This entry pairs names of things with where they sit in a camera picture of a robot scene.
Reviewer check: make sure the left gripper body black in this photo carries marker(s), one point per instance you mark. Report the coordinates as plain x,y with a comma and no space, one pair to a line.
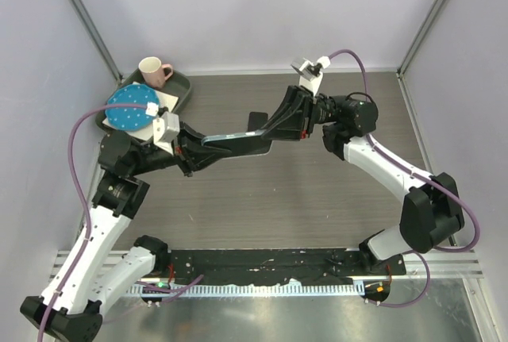
181,155

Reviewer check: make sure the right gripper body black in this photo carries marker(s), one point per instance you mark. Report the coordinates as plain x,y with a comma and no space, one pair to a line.
310,118

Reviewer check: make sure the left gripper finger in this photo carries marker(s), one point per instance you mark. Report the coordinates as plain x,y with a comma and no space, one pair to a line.
189,137
200,157

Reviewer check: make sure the purple smartphone black screen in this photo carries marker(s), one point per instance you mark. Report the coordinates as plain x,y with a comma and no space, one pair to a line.
256,120

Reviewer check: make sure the clear phone case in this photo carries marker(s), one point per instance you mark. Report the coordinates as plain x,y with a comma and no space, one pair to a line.
231,135

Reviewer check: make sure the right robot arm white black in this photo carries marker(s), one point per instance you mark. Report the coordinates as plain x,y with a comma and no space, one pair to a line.
431,212

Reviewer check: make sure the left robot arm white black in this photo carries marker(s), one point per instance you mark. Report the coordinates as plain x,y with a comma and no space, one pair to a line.
73,305

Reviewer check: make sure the dark green tray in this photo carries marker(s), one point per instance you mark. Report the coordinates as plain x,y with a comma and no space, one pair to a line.
177,91

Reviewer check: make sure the blue dotted plate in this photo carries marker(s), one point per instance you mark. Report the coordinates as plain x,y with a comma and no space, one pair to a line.
133,107

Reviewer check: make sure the pink mug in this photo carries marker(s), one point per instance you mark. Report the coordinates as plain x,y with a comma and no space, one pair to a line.
155,72

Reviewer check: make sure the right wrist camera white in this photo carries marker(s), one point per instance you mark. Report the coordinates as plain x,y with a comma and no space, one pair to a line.
310,73

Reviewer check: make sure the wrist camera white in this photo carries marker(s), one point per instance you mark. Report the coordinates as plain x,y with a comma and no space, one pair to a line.
165,130
310,73

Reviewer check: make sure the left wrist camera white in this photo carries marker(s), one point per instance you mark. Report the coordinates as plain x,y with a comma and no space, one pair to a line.
165,130

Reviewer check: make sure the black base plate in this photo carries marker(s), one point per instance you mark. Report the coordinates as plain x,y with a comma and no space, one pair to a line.
268,267

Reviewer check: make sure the slotted cable duct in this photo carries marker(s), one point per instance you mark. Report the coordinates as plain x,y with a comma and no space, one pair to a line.
292,289

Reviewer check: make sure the aluminium frame rail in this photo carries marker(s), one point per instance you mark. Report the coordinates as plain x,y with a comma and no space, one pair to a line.
442,265

